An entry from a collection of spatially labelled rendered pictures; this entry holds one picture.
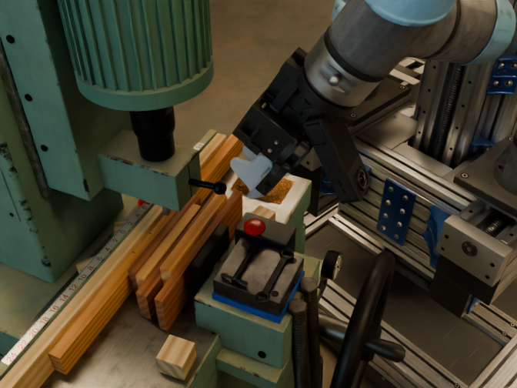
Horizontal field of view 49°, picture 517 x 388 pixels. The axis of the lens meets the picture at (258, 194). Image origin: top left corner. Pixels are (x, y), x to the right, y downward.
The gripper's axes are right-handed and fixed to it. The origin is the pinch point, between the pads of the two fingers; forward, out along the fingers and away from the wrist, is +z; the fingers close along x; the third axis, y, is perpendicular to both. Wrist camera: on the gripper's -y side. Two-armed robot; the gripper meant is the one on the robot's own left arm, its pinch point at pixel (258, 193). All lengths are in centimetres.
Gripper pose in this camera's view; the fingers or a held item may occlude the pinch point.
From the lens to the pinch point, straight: 73.6
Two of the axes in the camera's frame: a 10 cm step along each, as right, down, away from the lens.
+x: -4.3, 5.8, -6.9
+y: -7.8, -6.3, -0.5
